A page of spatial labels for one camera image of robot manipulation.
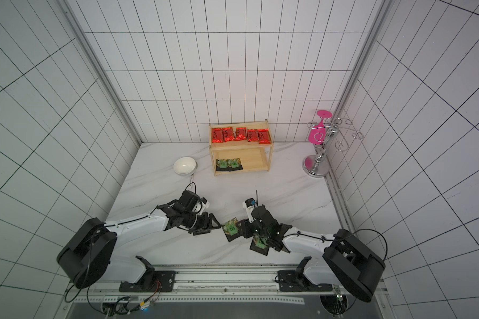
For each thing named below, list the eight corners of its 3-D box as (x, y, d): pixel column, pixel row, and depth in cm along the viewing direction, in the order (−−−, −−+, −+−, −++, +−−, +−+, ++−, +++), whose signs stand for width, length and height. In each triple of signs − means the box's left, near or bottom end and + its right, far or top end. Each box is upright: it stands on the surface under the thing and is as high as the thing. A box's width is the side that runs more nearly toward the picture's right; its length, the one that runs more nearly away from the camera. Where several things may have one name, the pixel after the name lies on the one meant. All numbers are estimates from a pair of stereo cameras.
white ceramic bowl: (172, 172, 106) (170, 167, 103) (182, 159, 112) (180, 154, 109) (190, 178, 104) (189, 173, 100) (199, 165, 109) (198, 160, 106)
